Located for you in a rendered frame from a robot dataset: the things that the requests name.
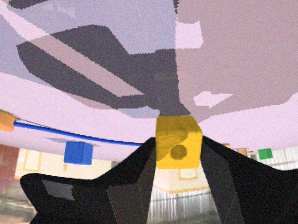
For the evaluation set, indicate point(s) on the green block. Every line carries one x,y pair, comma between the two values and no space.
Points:
265,154

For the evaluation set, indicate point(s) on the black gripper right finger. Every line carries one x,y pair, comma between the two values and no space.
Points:
245,191

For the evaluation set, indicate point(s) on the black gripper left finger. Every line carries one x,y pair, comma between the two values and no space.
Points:
120,196

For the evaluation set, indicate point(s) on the wooden block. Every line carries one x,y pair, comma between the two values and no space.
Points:
178,142

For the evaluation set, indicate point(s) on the orange round button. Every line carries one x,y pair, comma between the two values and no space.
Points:
6,121

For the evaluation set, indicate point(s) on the blue cube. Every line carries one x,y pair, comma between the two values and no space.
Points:
78,153

